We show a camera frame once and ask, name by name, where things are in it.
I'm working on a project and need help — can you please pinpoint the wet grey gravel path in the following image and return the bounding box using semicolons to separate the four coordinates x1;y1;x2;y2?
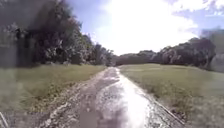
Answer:
39;66;188;128

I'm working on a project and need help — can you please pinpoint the wood of dark trees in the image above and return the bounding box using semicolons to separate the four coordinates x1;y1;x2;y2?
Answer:
0;0;115;68

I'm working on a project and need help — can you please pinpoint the row of trees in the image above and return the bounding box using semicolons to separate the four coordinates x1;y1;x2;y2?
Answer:
113;29;224;73

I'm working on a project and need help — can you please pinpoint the grass field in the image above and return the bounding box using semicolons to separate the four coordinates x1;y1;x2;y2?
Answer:
118;63;224;128
0;63;108;128

